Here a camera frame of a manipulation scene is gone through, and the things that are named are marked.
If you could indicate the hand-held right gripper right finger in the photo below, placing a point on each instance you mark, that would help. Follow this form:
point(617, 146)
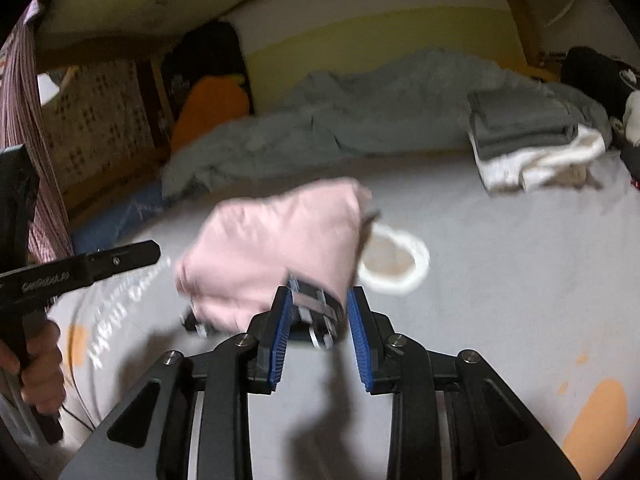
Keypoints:
point(360, 340)

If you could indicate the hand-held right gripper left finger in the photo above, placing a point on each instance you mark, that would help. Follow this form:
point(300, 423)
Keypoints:
point(282, 340)

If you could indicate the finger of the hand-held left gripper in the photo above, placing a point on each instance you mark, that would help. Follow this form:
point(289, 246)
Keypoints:
point(125, 262)

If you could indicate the pink printed t-shirt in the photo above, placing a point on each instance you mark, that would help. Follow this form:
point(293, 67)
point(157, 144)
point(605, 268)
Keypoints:
point(275, 240)

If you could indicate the person's left hand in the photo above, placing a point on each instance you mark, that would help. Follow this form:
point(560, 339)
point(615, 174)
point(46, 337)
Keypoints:
point(47, 375)

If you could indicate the blue pillow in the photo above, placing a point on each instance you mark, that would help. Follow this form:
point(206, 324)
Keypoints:
point(120, 215)

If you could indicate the plaid curtain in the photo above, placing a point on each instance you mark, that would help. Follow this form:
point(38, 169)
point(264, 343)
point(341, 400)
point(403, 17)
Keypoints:
point(45, 160)

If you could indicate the beige patterned curtain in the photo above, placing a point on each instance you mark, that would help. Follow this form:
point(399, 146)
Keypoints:
point(95, 125)

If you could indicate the orange carrot plush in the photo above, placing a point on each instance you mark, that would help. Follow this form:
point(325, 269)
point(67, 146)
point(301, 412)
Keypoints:
point(210, 115)

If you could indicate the grey crumpled duvet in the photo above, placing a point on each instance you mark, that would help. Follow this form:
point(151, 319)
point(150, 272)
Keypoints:
point(400, 105)

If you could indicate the folded white garment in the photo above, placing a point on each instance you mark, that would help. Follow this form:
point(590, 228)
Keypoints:
point(550, 160)

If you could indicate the beige garment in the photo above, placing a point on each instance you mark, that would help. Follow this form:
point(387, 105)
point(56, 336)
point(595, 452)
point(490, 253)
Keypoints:
point(572, 175)

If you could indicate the folded dark grey garment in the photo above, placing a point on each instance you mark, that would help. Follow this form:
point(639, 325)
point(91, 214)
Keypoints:
point(520, 115)

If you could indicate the yellow cloth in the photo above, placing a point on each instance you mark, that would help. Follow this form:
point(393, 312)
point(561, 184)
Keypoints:
point(542, 72)

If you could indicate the white crumpled garment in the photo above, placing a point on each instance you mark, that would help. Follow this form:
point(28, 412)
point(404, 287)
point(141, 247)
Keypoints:
point(632, 115)

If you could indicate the black bag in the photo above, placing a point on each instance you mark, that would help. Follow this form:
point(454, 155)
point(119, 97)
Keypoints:
point(595, 75)

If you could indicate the wooden bed frame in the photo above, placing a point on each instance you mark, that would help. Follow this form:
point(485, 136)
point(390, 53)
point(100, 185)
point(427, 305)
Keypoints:
point(525, 20)

